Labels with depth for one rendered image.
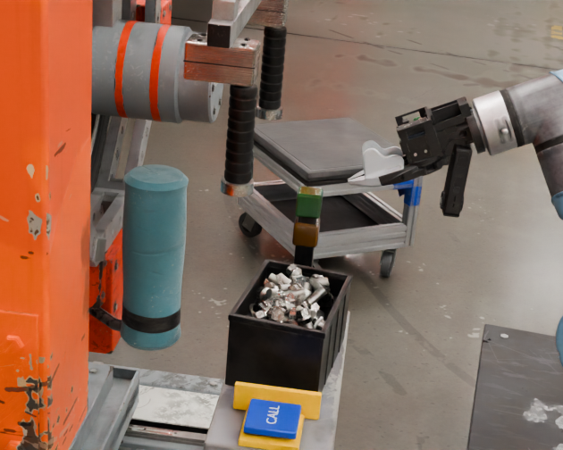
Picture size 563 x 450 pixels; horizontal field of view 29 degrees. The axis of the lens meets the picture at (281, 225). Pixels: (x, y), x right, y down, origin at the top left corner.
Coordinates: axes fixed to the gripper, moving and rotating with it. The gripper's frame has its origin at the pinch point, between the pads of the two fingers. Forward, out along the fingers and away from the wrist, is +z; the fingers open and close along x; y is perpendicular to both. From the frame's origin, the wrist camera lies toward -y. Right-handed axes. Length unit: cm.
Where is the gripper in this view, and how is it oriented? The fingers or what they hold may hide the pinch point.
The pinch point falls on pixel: (357, 183)
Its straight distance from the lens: 168.0
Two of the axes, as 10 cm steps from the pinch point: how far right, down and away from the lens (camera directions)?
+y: -3.5, -8.6, -3.6
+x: -0.3, 4.0, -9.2
